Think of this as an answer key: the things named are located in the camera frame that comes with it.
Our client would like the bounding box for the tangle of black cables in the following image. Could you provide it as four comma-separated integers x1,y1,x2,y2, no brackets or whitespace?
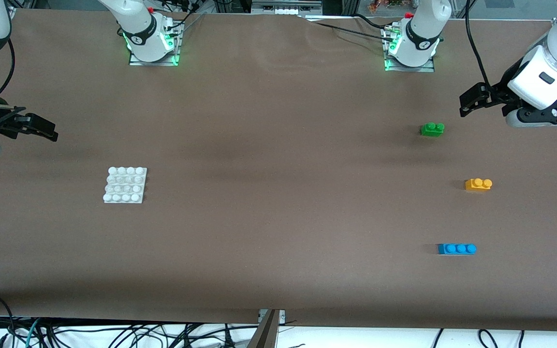
0,319,260,348

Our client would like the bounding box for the white studded base plate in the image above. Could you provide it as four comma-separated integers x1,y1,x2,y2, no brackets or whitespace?
103,166,148,204

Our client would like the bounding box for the silver metal bracket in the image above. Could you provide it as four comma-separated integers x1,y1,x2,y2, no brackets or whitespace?
258,309,286,323

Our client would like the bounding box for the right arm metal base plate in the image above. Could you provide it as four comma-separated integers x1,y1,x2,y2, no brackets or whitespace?
129,19,182,67

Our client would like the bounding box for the dark slanted post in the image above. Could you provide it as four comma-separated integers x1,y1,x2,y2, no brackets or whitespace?
246,309,280,348

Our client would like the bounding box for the brown table cover sheet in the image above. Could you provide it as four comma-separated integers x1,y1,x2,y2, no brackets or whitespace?
0,9,557,332

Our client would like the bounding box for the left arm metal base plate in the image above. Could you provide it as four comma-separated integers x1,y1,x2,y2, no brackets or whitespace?
384,27,435,73

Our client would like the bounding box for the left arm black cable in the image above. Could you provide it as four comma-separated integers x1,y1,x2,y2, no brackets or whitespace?
465,0,494,92

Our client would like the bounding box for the teal cable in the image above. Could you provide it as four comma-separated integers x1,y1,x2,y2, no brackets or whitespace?
25,318,42,348

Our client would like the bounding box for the black cable bundle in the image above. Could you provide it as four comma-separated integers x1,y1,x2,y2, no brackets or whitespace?
160,0,206,37

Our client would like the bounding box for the short curved black cable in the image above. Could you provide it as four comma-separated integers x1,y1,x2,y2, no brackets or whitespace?
353,14,388,29

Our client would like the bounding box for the aluminium frame bar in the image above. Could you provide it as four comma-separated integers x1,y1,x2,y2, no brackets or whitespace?
251,0,323,15

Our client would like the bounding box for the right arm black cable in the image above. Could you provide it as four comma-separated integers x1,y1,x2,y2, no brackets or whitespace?
0,39,16,95

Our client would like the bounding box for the black u-shaped cable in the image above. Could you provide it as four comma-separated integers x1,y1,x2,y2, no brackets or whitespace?
478,330,500,348

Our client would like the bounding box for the blue three-stud block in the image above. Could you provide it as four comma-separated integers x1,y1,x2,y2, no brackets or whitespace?
438,243,477,255

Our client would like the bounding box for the orange colourful clutter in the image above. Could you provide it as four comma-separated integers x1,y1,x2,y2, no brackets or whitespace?
368,0,407,13

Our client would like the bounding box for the long black cable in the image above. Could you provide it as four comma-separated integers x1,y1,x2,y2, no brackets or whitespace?
305,19,393,42

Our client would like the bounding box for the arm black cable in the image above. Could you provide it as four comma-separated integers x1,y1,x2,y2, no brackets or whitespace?
465,0,494,92
0,39,16,95

